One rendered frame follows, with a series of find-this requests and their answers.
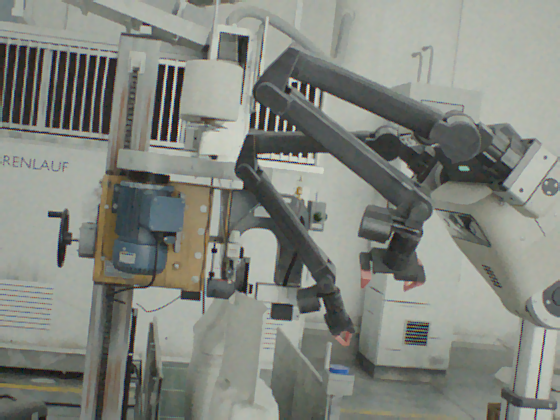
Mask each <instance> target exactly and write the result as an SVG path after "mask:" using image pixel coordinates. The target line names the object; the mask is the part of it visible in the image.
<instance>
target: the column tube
mask: <svg viewBox="0 0 560 420"><path fill-rule="evenodd" d="M160 44H161V42H160V41H159V40H153V39H146V38H139V37H132V36H125V35H121V36H120V38H119V48H118V57H117V66H116V76H115V84H114V94H113V103H112V112H111V122H110V131H109V141H108V149H107V159H106V168H105V175H113V176H121V174H122V173H121V172H122V170H123V171H127V169H122V168H118V167H117V161H118V152H119V149H124V145H125V138H126V128H127V118H128V110H129V109H128V108H129V100H130V90H131V82H132V81H131V80H132V74H133V73H128V72H127V68H128V58H129V51H136V52H143V53H147V55H146V64H145V73H144V75H143V74H139V78H138V84H137V94H136V104H135V112H134V113H135V114H134V122H133V127H132V128H133V131H132V138H131V139H132V142H131V148H130V150H137V151H145V152H149V143H150V135H151V126H152V116H153V107H154V98H155V89H156V80H157V71H158V62H159V53H160ZM109 292H113V291H109V282H100V281H93V288H92V298H91V307H90V317H89V326H88V344H87V353H86V363H85V372H84V382H83V390H82V399H81V409H80V418H79V420H96V413H97V403H98V392H103V391H100V390H99V391H98V385H99V376H101V377H104V375H100V367H101V360H102V359H101V356H102V348H103V347H102V346H103V340H104V330H105V320H106V312H107V311H106V310H107V308H109V309H112V307H107V302H108V298H107V297H106V296H105V295H106V294H107V293H109ZM133 297H134V289H129V290H125V291H122V292H119V293H116V294H115V296H114V298H116V299H119V300H122V301H125V302H126V304H123V303H120V302H117V301H114V306H113V314H112V318H109V317H107V319H112V323H111V333H110V334H108V333H106V335H110V343H109V349H108V351H109V352H108V359H107V369H106V379H105V387H104V386H102V385H100V387H104V388H105V389H104V395H103V405H102V406H99V407H102V411H103V415H102V420H120V415H121V406H122V397H123V388H124V379H125V370H126V361H127V351H128V343H129V334H130V325H131V316H132V306H133Z"/></svg>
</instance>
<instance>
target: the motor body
mask: <svg viewBox="0 0 560 420"><path fill-rule="evenodd" d="M121 186H122V187H120V191H119V200H118V210H117V218H116V227H115V233H116V234H118V235H119V239H114V246H113V258H112V262H113V265H114V267H115V269H116V270H118V271H120V272H123V273H128V274H135V275H146V276H152V275H153V269H154V262H155V252H156V238H155V237H154V233H155V230H149V229H148V228H146V227H143V226H140V225H139V224H138V221H139V213H140V204H141V197H142V196H143V195H148V196H161V197H171V192H174V191H175V187H174V186H169V185H162V184H154V183H152V184H148V183H144V182H136V181H125V180H122V181H121ZM168 248H169V245H168V244H165V242H162V241H161V239H160V245H159V252H158V262H157V270H156V275H159V274H161V273H162V272H163V271H164V269H165V268H166V263H167V256H168Z"/></svg>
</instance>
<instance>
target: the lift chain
mask: <svg viewBox="0 0 560 420"><path fill-rule="evenodd" d="M138 72H139V70H138V69H134V70H133V74H132V80H131V81H132V82H131V90H130V100H129V108H128V109H129V110H128V118H127V128H126V138H125V145H124V149H126V147H129V150H130V148H131V142H132V139H131V138H132V131H133V128H132V127H133V122H134V114H135V113H134V112H135V104H136V94H137V84H138V78H139V74H138ZM134 73H137V75H135V74H134ZM133 78H137V80H133ZM133 83H136V85H134V84H133ZM132 88H136V90H132ZM132 94H135V96H134V95H132ZM131 99H134V101H131ZM131 104H132V105H134V107H133V106H130V105H131ZM130 110H133V112H130ZM129 115H131V116H133V117H129ZM128 121H132V123H129V122H128ZM128 126H130V127H131V128H128ZM127 132H131V134H127ZM127 137H130V139H127ZM126 142H127V143H130V144H126ZM111 285H113V286H114V287H111ZM115 286H116V283H111V282H109V291H115ZM109 301H111V302H113V303H109ZM113 306H114V300H111V299H109V298H108V302H107V307H112V309H109V308H107V310H106V311H107V312H106V320H105V330H104V340H103V346H102V347H103V348H102V356H101V359H102V360H101V367H100V375H104V377H101V376H99V385H98V391H99V390H100V391H103V392H98V403H97V413H96V420H102V415H103V411H102V407H99V406H102V405H103V395H104V389H105V388H104V387H105V379H106V369H107V359H108V352H109V351H108V349H109V343H110V335H106V333H108V334H110V333H111V323H112V319H107V317H109V318H112V314H113ZM108 312H111V314H108ZM106 323H110V325H108V324H106ZM106 328H109V330H106ZM105 339H108V341H106V340H105ZM104 343H108V345H104ZM104 348H107V350H104ZM103 353H104V354H107V355H103ZM103 359H106V361H103ZM102 364H105V366H102ZM102 370H105V371H102ZM101 380H104V382H100V381H101ZM100 385H102V386H104V387H100ZM99 395H102V397H99ZM99 400H102V401H101V402H99ZM98 411H101V413H100V412H98ZM97 416H101V418H97Z"/></svg>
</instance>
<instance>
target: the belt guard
mask: <svg viewBox="0 0 560 420"><path fill-rule="evenodd" d="M117 167H118V168H125V169H133V170H140V171H149V172H157V173H167V174H176V175H186V176H196V177H205V178H215V179H225V180H234V181H241V180H240V179H238V178H237V177H236V175H235V173H234V167H235V163H234V162H226V161H218V160H210V159H203V158H195V157H187V156H179V155H171V154H162V153H154V152H145V151H137V150H129V149H119V152H118V161H117ZM261 167H262V168H263V170H264V171H265V172H266V173H267V175H268V177H269V179H270V181H271V182H272V176H273V167H267V166H261Z"/></svg>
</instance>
